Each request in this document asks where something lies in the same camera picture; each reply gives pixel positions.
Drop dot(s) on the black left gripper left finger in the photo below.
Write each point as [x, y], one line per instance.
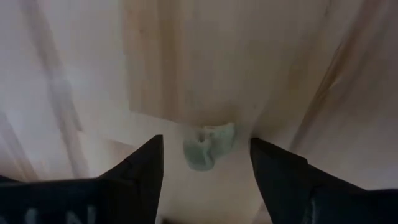
[93, 199]

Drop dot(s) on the small pale plastic skull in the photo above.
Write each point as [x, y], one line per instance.
[205, 149]

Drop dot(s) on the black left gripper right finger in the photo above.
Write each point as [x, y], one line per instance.
[311, 196]

